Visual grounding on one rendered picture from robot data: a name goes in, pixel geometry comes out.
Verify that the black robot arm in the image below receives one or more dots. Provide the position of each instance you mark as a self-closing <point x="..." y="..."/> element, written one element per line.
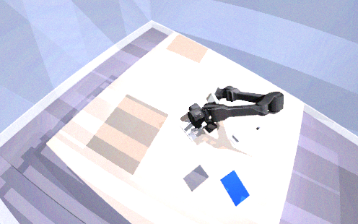
<point x="262" y="105"/>

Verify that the blue rectangular block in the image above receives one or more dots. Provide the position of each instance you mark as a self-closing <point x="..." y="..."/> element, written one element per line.
<point x="235" y="188"/>

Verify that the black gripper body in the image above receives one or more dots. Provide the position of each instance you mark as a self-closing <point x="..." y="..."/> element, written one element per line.
<point x="210" y="127"/>

